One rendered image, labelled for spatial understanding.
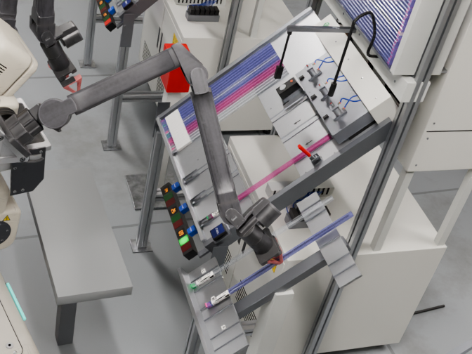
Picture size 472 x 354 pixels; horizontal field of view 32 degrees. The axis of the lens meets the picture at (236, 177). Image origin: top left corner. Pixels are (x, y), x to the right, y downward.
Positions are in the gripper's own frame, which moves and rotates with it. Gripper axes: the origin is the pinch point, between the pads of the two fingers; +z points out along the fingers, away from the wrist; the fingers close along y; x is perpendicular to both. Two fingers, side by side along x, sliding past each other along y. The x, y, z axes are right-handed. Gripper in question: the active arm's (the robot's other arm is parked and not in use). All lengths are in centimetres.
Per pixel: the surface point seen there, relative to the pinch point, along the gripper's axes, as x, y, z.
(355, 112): -41, 33, 2
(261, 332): 19.9, -3.2, 20.8
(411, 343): -4, 29, 132
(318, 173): -21.2, 26.5, 8.2
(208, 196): 15.1, 46.0, 7.9
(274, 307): 10.6, -4.2, 12.5
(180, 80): 12, 127, 22
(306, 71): -35, 62, 2
